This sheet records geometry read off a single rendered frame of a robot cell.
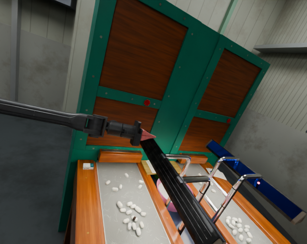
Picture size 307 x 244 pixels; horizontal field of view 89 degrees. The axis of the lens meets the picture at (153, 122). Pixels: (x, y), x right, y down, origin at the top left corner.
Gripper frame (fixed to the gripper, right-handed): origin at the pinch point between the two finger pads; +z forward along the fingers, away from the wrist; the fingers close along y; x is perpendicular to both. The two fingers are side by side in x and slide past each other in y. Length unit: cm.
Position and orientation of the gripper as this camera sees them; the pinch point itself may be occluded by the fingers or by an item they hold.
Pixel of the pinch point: (153, 136)
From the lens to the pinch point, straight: 68.7
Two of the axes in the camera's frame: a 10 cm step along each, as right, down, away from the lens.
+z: 9.2, 2.2, 3.3
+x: 3.2, 1.0, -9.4
